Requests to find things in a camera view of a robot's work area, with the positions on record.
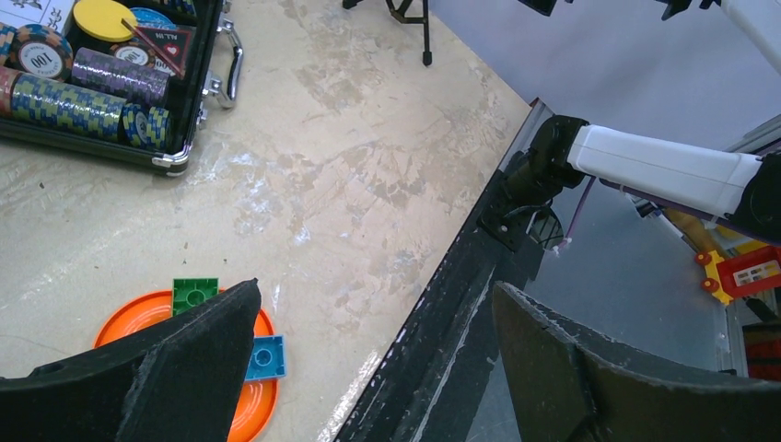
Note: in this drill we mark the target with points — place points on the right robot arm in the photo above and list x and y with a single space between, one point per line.
740 191

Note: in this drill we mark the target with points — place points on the black poker chip case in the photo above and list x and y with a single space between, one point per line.
138 101

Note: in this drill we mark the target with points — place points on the blue square brick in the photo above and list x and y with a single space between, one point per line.
268 359

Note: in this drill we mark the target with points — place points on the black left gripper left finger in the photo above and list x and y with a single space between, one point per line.
177 380

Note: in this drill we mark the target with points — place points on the black tripod shock-mount stand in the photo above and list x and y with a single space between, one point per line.
400 14

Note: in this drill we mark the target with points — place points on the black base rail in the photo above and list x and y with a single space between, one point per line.
430 383

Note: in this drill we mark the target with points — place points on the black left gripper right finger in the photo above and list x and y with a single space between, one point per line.
568 382

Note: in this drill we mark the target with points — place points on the white playing card box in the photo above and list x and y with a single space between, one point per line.
56 14

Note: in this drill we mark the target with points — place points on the yellow dealer button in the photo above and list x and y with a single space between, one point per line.
105 20

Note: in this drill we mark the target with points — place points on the green square brick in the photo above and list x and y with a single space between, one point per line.
190 292

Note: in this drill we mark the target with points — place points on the orange curved toy track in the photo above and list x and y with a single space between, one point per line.
257 399

